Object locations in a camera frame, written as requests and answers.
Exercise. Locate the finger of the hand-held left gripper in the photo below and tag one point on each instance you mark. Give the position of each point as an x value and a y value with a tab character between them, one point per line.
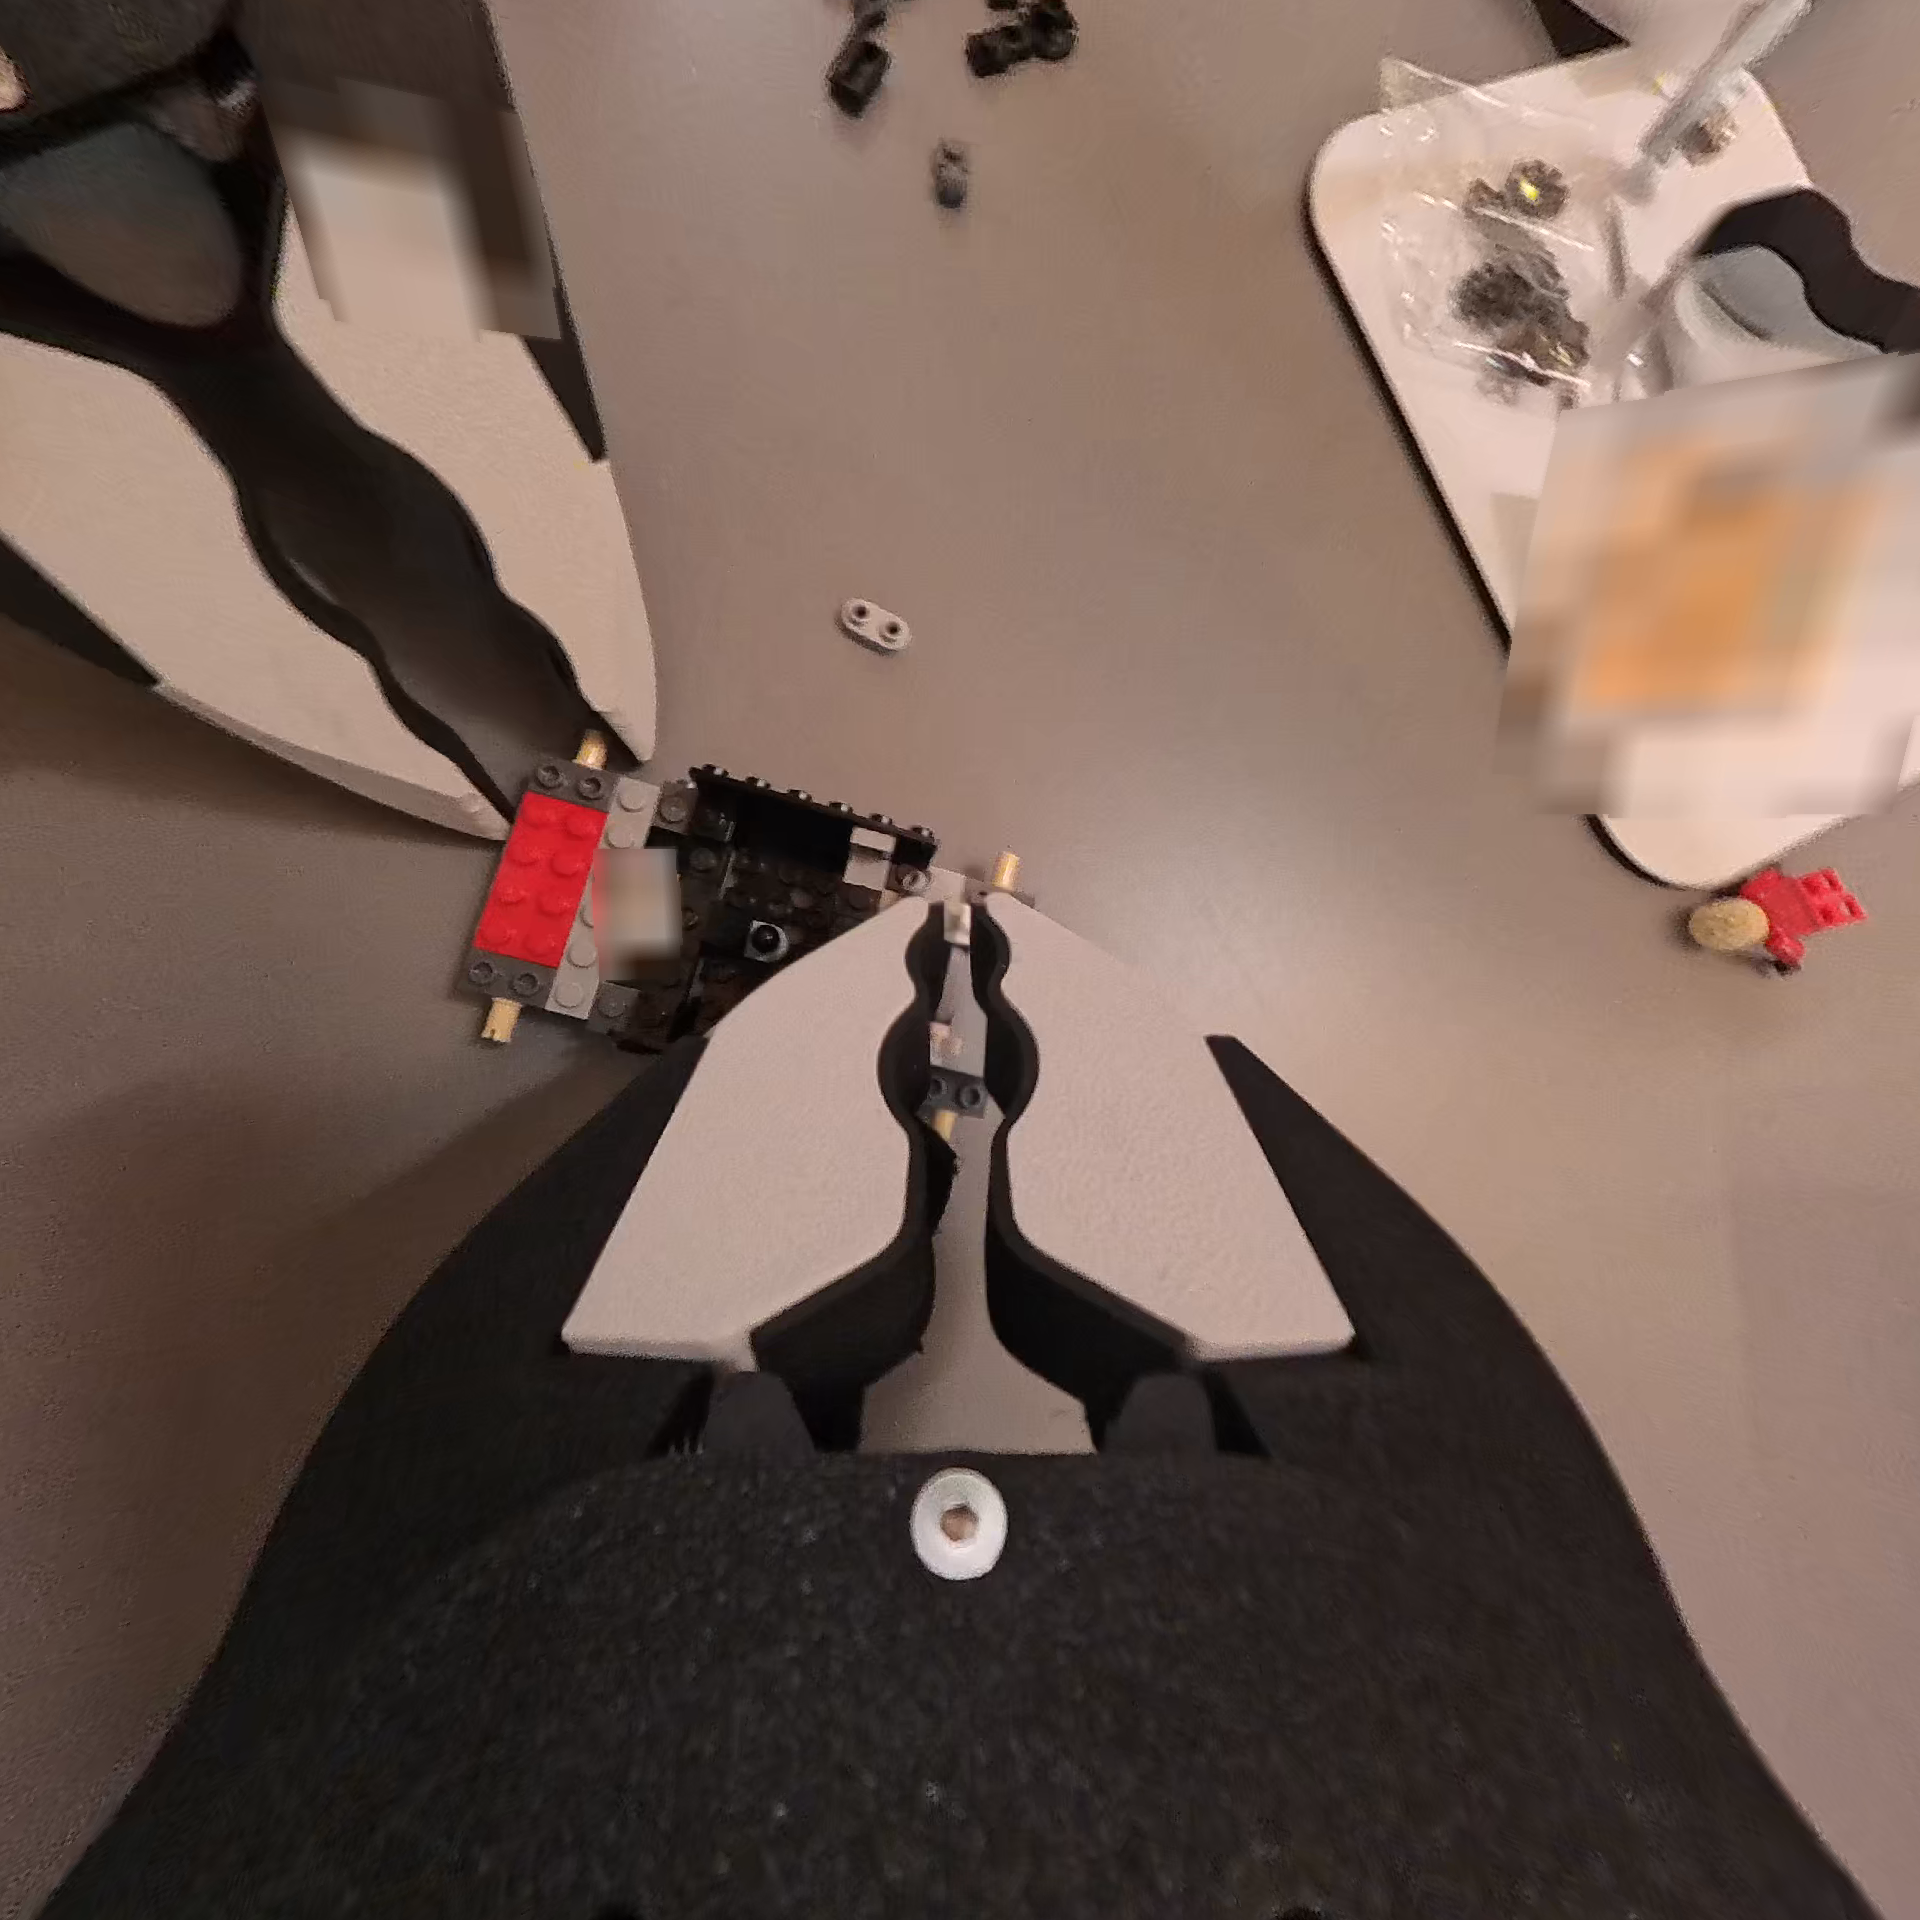
137	526
496	496

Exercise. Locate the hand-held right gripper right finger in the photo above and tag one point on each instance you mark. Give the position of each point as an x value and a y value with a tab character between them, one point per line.
1167	1186

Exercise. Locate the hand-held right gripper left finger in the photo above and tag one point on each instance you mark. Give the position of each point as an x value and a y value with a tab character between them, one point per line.
751	1186

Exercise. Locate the toy brick car model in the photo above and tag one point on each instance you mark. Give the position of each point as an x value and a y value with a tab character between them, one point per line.
538	886

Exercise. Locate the pile of small black toy pieces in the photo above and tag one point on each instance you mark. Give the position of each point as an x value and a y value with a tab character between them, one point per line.
858	69

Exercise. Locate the small grey two-hole plate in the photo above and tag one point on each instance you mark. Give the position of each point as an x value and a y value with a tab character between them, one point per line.
879	625

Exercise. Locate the white book stand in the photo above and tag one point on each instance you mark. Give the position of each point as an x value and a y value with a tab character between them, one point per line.
1423	404

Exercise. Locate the tan round toy piece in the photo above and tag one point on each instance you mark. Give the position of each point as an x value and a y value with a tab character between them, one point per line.
1723	926

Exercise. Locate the red toy brick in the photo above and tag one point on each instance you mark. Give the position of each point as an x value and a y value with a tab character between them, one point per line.
1807	901

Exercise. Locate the clear plastic parts bag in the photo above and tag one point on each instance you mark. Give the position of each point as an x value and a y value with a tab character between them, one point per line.
1515	285

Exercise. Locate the grey plate with wavy black edge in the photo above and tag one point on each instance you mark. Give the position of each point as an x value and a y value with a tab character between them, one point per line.
1747	295

